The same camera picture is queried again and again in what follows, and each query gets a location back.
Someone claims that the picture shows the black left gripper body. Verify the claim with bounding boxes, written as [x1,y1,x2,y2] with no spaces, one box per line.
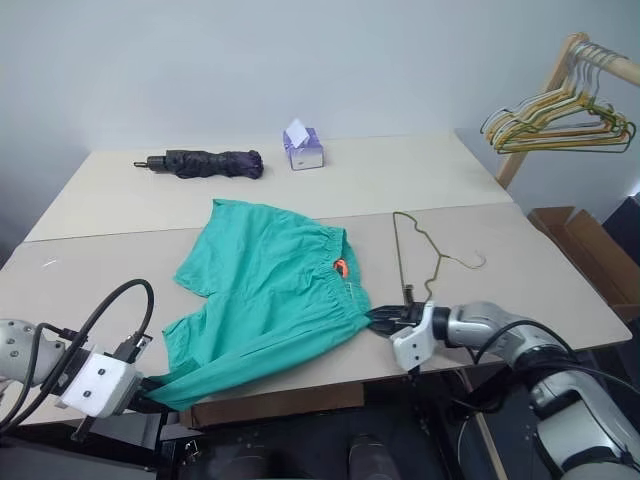
[130,375,162,408]

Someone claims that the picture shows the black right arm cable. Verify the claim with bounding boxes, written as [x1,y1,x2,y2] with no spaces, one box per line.
[471,319,640,397]

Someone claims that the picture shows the orange wire hanger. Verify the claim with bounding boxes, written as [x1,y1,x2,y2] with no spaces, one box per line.
[492,59,632,151]

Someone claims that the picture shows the folded black purple umbrella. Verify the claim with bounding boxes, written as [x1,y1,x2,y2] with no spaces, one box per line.
[133,148,265,181]

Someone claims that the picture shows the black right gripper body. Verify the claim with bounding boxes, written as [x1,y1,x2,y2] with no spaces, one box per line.
[398,301,427,332]

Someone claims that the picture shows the green wire hanger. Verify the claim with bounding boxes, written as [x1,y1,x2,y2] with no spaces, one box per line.
[479,54,635,156]

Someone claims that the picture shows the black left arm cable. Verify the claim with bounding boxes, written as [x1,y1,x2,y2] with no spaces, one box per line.
[0,278,157,432]

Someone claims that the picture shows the olive wire hanger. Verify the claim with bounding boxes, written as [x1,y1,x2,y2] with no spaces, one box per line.
[392,210,489,321]

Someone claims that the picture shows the green shorts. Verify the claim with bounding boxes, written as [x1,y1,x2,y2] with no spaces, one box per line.
[160,198,375,412]

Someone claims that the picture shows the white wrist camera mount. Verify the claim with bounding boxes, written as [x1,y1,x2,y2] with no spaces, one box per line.
[54,351,145,419]
[390,301,437,374]

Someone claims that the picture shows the white wire hanger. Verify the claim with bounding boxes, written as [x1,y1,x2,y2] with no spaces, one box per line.
[504,42,619,119]

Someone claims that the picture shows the purple tissue box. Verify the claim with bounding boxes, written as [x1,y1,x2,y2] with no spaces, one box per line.
[282,117,326,173]

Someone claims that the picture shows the yellow wire hanger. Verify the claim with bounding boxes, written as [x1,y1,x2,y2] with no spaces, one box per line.
[483,47,632,147]

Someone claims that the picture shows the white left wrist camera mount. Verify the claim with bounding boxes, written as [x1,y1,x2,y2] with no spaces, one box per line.
[54,351,145,419]

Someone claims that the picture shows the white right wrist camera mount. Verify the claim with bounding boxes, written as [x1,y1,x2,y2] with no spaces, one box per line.
[390,301,437,374]

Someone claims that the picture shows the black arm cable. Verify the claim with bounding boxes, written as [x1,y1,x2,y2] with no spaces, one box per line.
[471,319,640,397]
[0,278,157,432]

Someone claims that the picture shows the wooden clothes rack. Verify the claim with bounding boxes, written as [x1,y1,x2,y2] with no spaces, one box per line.
[494,32,640,191]

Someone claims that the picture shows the open cardboard box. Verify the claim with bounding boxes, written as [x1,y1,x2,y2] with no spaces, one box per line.
[527,205,640,322]

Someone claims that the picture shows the dark rounded shape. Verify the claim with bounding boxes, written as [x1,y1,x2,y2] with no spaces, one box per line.
[347,433,387,480]

